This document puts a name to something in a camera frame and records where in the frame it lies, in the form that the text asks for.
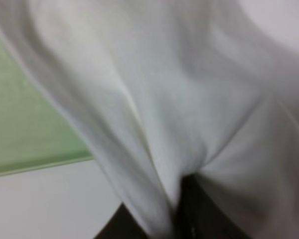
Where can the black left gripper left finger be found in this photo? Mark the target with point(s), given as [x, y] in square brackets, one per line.
[122, 226]

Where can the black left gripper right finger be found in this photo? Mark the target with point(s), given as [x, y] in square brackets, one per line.
[199, 218]

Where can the white short sleeve t-shirt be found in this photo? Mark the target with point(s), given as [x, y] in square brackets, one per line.
[161, 90]

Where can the light green plastic tray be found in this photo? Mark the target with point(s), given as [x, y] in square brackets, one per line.
[32, 134]

